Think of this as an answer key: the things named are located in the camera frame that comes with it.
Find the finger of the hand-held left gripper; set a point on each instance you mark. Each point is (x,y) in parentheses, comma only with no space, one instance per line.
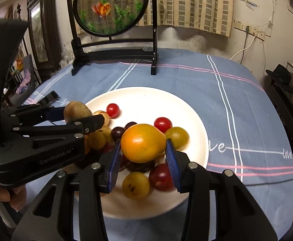
(91,124)
(56,114)

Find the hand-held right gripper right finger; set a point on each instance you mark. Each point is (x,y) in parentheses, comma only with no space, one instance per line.
(173,165)

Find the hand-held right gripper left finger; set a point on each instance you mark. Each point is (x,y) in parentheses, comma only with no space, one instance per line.
(113,165)

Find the brown kiwi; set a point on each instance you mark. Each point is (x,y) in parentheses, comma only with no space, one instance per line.
(76,110)

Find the yellow spotted loquat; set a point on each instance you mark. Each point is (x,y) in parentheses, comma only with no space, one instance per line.
(135,184)

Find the yellow-green tomato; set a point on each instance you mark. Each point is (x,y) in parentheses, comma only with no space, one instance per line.
(178,136)

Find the large yellow-orange tomato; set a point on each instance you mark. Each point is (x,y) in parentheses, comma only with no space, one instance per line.
(142,141)

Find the white oval plate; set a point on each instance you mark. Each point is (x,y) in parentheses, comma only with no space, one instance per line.
(146,100)

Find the person's left hand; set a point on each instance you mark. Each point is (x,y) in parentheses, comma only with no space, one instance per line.
(17,197)

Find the black remote control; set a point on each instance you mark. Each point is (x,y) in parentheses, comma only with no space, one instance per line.
(51,97)

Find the pink cloth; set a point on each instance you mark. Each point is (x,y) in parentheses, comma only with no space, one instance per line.
(24,81)

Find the dark framed painting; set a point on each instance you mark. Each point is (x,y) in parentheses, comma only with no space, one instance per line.
(39,40)

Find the blue striped tablecloth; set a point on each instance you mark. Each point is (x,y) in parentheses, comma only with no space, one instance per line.
(237,120)

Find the round goldfish table screen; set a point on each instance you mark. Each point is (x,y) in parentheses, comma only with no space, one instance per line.
(106,7)

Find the black computer desk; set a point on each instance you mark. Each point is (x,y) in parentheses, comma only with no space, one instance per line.
(284,105)

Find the black hat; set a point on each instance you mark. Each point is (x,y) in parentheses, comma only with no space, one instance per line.
(279,72)

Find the beige checked curtain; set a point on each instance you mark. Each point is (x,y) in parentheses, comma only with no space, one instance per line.
(194,5)

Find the white wall socket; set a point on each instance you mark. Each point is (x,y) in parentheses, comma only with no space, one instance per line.
(239,24)

